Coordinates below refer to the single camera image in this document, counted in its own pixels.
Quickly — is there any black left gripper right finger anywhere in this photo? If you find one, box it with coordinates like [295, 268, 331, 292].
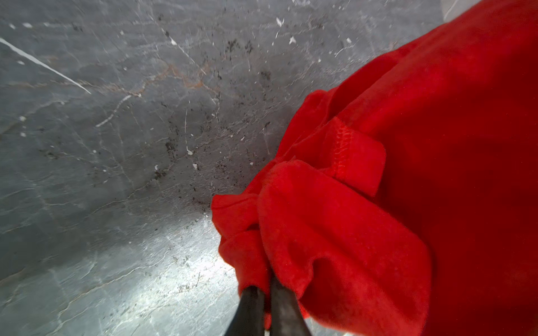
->
[270, 277, 312, 336]

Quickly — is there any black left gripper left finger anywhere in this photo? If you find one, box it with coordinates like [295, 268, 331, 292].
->
[224, 286, 265, 336]

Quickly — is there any red cloth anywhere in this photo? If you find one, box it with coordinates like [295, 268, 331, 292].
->
[212, 1, 537, 335]

